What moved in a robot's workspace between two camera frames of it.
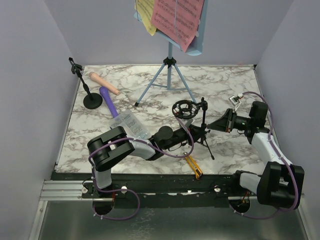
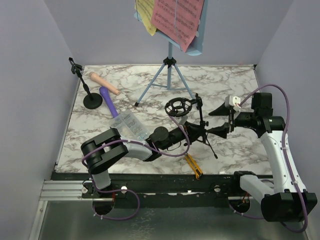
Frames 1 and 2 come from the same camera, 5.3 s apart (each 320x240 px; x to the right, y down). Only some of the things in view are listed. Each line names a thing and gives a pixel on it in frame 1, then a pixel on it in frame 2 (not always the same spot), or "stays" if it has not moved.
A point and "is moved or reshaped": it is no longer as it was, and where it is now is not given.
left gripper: [195, 131] stays
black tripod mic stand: [187, 109] is moved or reshaped
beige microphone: [100, 81] stays
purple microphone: [104, 91] stays
